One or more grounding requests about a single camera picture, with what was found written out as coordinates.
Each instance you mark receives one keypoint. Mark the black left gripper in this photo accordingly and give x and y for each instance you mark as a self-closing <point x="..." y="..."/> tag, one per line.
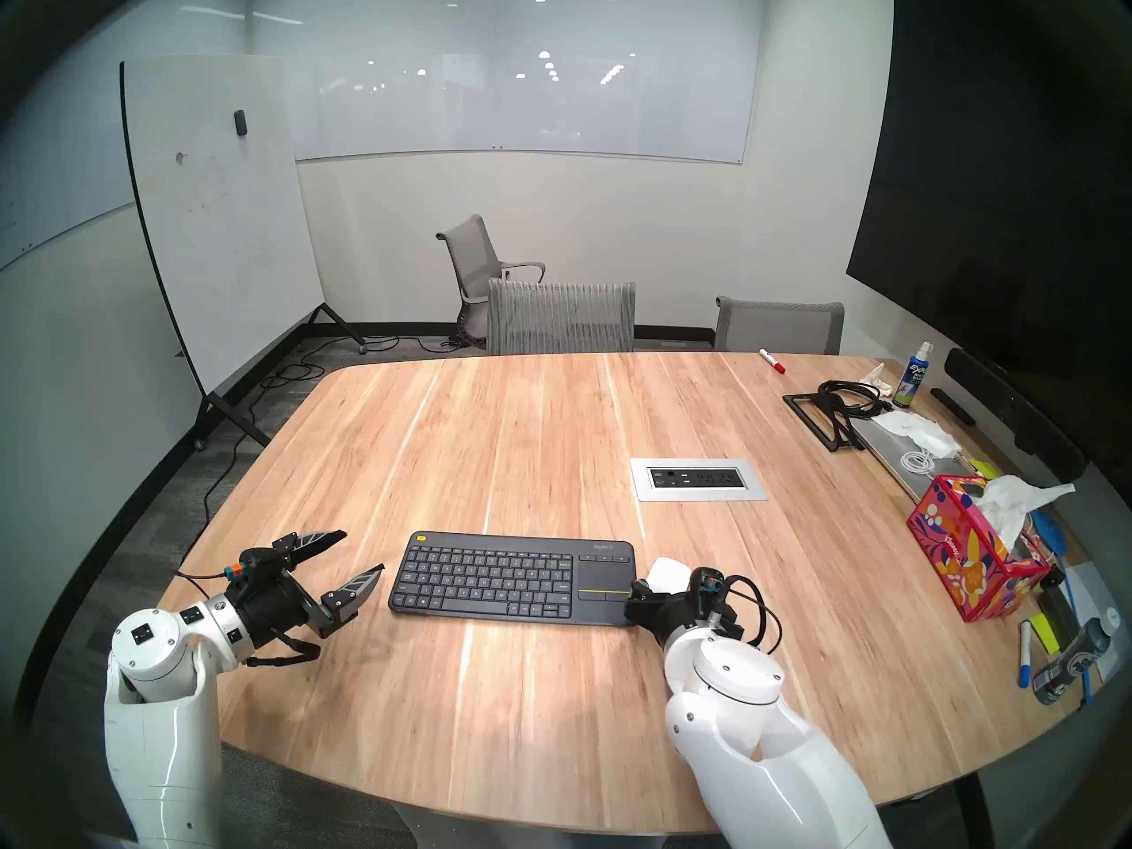
<point x="270" y="600"/>

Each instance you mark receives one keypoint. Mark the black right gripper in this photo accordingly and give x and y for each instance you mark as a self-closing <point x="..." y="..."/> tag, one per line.
<point x="681" y="610"/>

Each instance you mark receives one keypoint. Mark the white computer mouse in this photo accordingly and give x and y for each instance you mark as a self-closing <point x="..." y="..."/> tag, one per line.
<point x="670" y="575"/>

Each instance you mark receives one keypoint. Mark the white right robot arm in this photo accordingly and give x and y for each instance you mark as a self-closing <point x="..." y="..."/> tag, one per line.
<point x="761" y="741"/>

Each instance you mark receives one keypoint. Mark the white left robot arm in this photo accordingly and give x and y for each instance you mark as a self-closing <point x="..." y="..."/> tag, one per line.
<point x="164" y="732"/>

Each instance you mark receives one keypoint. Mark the silver table power outlet panel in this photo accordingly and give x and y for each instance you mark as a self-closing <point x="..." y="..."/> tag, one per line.
<point x="699" y="479"/>

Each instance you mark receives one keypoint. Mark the black laptop stand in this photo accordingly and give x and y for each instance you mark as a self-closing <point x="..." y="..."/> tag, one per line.
<point x="818" y="418"/>

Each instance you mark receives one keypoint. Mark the red whiteboard marker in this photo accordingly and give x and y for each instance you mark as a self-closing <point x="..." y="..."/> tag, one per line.
<point x="771" y="361"/>

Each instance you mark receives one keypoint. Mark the silver closed laptop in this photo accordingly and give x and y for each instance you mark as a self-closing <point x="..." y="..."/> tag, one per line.
<point x="889" y="460"/>

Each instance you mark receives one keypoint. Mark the grey mesh office chair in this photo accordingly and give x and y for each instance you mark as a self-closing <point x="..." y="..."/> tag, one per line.
<point x="778" y="327"/>
<point x="559" y="318"/>

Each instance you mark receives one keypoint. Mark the small crumpled white tissue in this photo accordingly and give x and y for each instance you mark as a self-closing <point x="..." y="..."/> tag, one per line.
<point x="875" y="376"/>

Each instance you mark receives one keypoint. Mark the large crumpled white tissue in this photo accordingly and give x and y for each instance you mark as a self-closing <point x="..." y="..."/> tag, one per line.
<point x="920" y="430"/>

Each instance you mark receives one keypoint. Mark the red floral tissue box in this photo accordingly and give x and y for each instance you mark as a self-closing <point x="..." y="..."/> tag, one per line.
<point x="964" y="551"/>

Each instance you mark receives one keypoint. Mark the grey armrest office chair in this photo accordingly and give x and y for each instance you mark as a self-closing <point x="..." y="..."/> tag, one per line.
<point x="469" y="255"/>

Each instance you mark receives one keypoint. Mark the whiteboard cleaner spray bottle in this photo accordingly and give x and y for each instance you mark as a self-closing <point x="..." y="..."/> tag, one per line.
<point x="911" y="380"/>

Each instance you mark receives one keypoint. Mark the black remote control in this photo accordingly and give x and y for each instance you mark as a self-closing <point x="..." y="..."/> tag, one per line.
<point x="953" y="407"/>

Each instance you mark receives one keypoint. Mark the rolling whiteboard on black stand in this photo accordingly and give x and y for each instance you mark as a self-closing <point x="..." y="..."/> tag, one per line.
<point x="221" y="219"/>

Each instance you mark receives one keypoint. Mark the yellow sticky note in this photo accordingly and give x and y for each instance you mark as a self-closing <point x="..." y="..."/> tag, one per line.
<point x="983" y="469"/>

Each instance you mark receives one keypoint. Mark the white facial tissue sheet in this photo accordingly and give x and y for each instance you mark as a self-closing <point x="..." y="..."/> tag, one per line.
<point x="1017" y="500"/>

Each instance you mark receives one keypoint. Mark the blue whiteboard marker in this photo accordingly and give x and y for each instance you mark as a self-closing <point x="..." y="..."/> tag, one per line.
<point x="1025" y="653"/>

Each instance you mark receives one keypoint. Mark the blue plastic object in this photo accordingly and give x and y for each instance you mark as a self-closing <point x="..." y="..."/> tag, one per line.
<point x="1049" y="531"/>

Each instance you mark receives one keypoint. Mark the black video conference bar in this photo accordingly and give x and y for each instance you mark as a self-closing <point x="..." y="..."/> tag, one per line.
<point x="1017" y="414"/>

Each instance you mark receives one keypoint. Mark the white paper sheet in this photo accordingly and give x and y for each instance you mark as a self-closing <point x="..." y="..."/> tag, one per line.
<point x="1095" y="595"/>

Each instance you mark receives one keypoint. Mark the large black TV screen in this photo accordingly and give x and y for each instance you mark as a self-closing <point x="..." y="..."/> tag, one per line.
<point x="990" y="193"/>

